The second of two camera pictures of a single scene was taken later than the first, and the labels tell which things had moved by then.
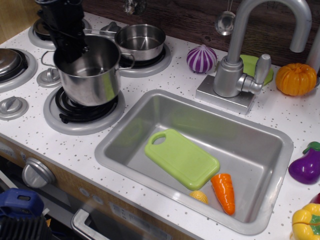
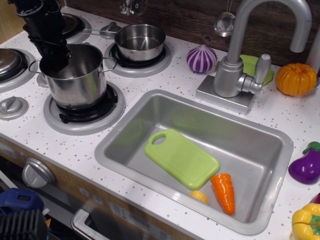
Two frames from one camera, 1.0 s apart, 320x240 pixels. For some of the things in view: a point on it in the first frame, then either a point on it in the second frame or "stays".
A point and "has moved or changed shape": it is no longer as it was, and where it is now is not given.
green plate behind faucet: [249, 63] stays
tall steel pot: [93, 79] has moved or changed shape
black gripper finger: [65, 53] to [52, 61]
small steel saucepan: [140, 42] stays
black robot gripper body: [65, 20] to [44, 25]
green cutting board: [197, 168] stays
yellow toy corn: [199, 195] stays
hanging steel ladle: [225, 21] stays
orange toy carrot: [222, 184] stays
